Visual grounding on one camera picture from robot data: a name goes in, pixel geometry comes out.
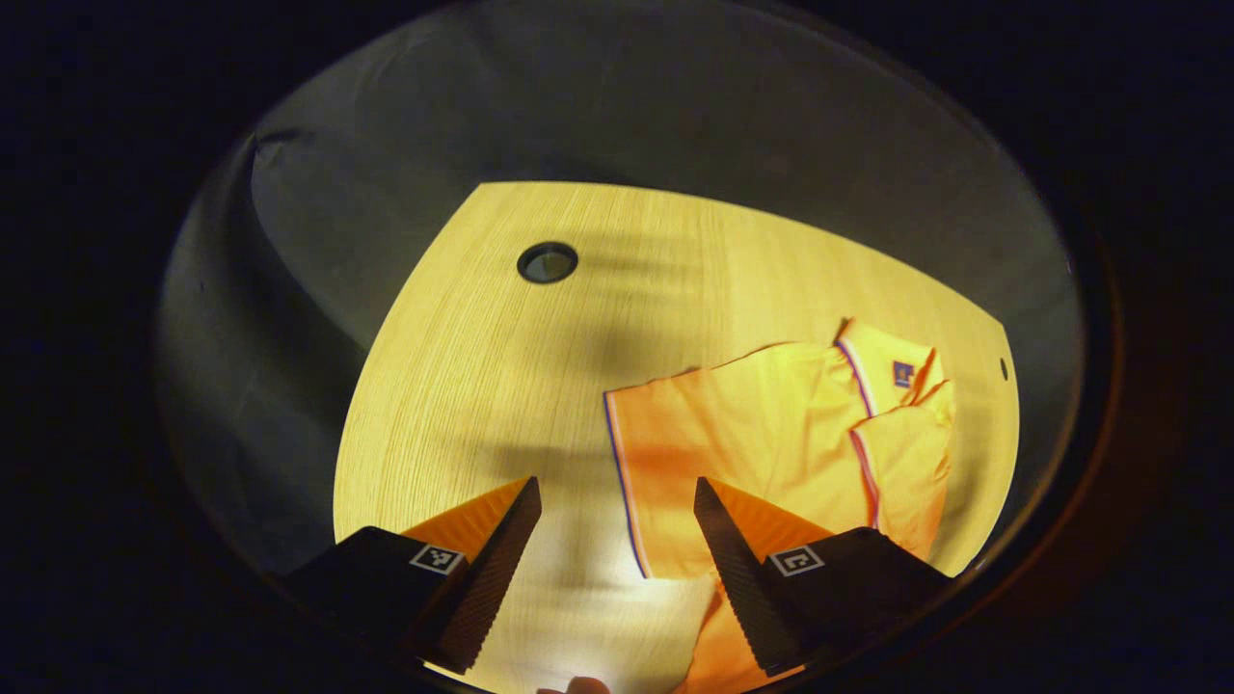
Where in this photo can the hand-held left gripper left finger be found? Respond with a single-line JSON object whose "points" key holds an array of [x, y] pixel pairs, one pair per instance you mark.
{"points": [[487, 578]]}

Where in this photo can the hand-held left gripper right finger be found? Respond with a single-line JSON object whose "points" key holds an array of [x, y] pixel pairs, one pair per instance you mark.
{"points": [[742, 578]]}

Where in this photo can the orange T-shirt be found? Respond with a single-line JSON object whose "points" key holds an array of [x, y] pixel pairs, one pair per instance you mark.
{"points": [[752, 434]]}

